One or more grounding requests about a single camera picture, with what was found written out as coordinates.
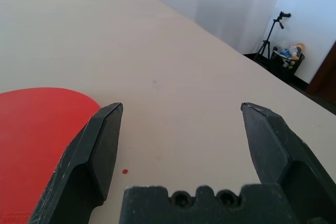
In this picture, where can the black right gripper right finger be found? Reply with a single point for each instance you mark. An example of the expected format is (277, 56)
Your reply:
(288, 155)

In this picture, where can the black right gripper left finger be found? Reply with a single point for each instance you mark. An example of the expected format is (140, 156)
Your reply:
(78, 169)

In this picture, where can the red ping-pong paddle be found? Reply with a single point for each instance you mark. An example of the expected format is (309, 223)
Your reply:
(31, 134)

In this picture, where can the small red dot sticker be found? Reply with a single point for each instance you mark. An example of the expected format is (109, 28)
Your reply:
(125, 171)

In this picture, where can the brown wooden door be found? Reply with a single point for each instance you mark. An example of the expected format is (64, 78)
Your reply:
(325, 77)

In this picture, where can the black waste bin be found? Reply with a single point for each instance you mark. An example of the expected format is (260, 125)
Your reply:
(282, 66)

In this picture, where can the black camera tripod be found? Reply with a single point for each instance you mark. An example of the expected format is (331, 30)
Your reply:
(284, 14)

